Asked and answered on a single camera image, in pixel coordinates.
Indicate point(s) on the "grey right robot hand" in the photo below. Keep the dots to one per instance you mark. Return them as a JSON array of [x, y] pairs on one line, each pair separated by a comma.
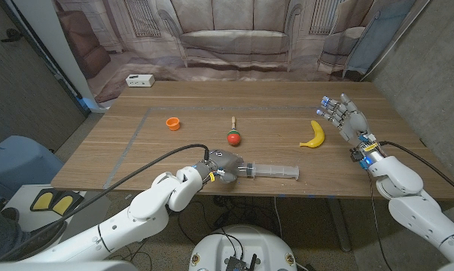
[[354, 126]]

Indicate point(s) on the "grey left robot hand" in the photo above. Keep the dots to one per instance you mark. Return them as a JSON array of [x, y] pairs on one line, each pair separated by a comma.
[[226, 162]]

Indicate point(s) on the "large clear plastic syringe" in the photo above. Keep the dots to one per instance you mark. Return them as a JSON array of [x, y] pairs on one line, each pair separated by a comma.
[[275, 171]]

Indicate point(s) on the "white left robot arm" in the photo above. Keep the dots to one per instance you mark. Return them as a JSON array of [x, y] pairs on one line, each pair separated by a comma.
[[144, 214]]

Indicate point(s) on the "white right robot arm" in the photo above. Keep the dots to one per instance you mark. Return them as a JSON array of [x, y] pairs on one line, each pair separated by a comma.
[[418, 211]]

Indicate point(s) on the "red green wooden maraca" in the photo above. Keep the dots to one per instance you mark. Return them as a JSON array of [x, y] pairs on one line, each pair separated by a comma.
[[233, 138]]

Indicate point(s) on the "yellow toy banana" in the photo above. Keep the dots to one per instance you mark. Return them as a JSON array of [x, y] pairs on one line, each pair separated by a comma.
[[317, 137]]

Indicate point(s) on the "small orange cup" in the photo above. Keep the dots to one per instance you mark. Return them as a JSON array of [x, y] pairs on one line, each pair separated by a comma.
[[172, 123]]

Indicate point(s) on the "black round floor fan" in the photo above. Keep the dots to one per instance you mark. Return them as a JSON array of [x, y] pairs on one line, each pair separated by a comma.
[[172, 205]]

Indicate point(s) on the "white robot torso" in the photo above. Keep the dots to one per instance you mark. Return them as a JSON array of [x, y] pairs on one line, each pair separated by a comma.
[[219, 248]]

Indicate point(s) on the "grey table leg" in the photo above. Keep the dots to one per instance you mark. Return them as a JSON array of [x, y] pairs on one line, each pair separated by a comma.
[[339, 226]]

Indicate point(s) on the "white power strip box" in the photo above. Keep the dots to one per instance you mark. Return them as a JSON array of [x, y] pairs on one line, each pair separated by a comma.
[[140, 80]]

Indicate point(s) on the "printed sofa room backdrop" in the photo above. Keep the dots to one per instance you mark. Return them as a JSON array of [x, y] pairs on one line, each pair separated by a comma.
[[234, 37]]

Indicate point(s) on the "black yellow foot pedal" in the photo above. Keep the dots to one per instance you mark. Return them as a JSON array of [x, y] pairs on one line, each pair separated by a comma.
[[63, 203]]

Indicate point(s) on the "blue covered chair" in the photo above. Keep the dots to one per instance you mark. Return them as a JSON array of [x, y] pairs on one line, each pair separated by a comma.
[[19, 162]]

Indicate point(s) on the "person operator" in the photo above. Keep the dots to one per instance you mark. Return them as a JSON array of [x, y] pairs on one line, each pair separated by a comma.
[[8, 233]]

